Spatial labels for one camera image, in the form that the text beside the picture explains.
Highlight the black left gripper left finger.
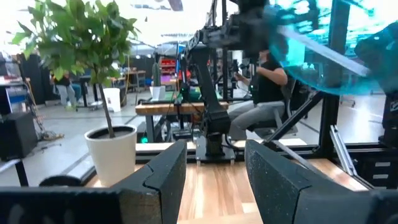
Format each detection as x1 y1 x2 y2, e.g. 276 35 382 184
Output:
114 139 188 224

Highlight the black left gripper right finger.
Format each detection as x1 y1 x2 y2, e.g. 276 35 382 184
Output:
244 139 374 224

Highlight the teal translucent round plate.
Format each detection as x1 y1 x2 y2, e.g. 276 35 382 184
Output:
269 6 398 96

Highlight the white plant pot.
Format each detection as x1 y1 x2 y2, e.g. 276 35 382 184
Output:
84 124 138 187

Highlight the seated person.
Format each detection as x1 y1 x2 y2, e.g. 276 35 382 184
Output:
228 49 290 141

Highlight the black office chair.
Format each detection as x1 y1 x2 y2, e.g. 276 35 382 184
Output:
248 77 301 138

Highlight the wooden background table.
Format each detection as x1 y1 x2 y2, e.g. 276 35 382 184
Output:
135 101 231 144

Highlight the small white pot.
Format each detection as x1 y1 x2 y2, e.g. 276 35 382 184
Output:
149 85 167 101

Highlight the white bin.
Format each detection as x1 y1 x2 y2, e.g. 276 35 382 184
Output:
102 87 121 113

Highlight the green cactus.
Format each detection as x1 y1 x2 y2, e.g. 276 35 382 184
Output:
152 62 162 87

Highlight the standing person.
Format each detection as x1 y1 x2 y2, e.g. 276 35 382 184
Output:
51 71 79 110

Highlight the black box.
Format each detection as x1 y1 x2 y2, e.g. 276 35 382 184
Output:
0 111 38 161

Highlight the green leafy plant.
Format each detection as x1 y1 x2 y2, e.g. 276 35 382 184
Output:
11 0 141 139

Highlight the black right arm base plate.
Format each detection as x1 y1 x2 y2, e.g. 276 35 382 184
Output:
195 136 236 164

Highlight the silver metal rail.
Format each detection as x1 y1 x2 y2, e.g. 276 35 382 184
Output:
329 124 358 177

